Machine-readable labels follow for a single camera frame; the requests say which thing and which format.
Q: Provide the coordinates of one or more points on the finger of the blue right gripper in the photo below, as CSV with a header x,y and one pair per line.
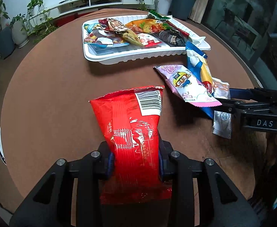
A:
x,y
227,106
241,94

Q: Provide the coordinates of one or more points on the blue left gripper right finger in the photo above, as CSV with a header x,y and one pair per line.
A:
x,y
161,173

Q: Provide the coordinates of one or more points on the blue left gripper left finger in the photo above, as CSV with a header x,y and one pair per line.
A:
x,y
110,164

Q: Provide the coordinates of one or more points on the pink cartoon snack pack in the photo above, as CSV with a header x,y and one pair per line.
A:
x,y
185,85

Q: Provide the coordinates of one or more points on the red snack bag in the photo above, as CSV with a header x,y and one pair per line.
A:
x,y
128,120

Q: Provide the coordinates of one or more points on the blue yellow snack pack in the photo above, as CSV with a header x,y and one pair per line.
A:
x,y
198,66

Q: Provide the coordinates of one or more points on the black snack bag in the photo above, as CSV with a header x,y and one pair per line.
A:
x,y
171,37

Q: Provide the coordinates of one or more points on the orange snack bag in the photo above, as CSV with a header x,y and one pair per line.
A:
x,y
148,26

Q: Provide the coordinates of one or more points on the green white snack bag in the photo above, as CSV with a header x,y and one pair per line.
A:
x,y
154,15

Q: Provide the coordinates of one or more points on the dark red small snack pack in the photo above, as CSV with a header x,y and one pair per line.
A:
x,y
112,25

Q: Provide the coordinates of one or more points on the white silver sachet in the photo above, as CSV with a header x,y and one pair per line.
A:
x,y
222,124

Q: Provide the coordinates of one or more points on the right side dark planter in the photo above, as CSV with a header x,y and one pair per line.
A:
x,y
181,9

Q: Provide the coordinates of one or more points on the white plastic tray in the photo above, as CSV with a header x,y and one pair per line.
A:
x,y
109,56

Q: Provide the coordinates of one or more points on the blue cartoon snack pack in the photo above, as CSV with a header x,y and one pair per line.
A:
x,y
99,37

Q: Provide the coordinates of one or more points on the potted plant white pot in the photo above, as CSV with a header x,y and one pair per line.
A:
x,y
36,21

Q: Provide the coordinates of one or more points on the white tv console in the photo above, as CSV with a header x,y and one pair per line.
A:
x,y
81,6

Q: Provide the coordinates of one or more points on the potted plant dark pot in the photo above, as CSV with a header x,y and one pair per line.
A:
x,y
7,45

